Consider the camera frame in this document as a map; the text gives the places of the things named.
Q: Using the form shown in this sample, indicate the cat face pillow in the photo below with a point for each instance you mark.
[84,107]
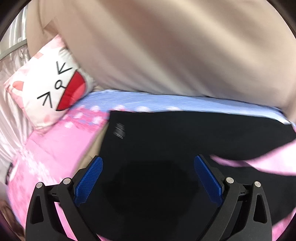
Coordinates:
[48,85]

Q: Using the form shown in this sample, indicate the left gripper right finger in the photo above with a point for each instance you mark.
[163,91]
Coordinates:
[242,213]

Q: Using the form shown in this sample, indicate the black pants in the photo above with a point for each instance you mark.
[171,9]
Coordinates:
[148,188]

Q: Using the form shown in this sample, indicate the pink floral bed sheet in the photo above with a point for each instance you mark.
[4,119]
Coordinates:
[60,151]

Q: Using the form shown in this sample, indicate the beige hanging sheet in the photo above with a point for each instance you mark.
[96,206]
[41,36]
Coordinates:
[239,50]

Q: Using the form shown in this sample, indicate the white satin curtain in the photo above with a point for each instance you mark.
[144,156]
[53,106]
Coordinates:
[15,128]

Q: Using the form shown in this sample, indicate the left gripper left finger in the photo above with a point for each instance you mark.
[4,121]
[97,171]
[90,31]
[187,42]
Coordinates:
[43,222]

